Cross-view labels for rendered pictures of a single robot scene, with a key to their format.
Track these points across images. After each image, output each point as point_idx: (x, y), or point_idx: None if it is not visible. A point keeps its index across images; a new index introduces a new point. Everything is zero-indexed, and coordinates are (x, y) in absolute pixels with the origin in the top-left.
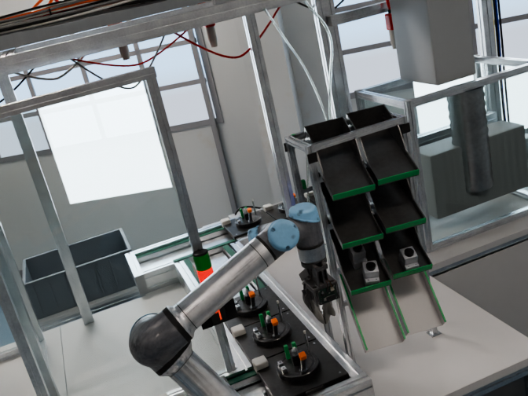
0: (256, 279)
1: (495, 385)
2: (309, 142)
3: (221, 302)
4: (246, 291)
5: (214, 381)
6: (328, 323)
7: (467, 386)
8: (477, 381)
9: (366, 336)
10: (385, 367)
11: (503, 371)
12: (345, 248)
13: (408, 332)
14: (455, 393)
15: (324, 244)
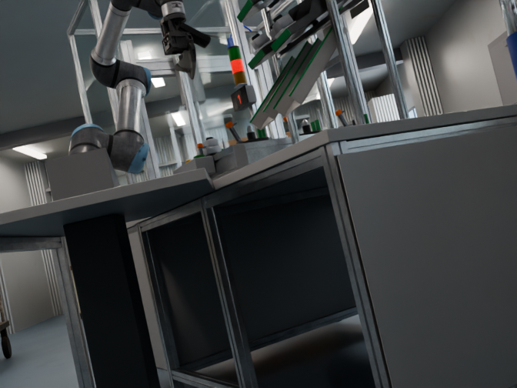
0: (367, 105)
1: (289, 172)
2: None
3: (101, 39)
4: (352, 115)
5: (122, 102)
6: None
7: (260, 162)
8: (266, 157)
9: (268, 116)
10: None
11: (286, 150)
12: (241, 21)
13: (274, 108)
14: (252, 166)
15: (169, 3)
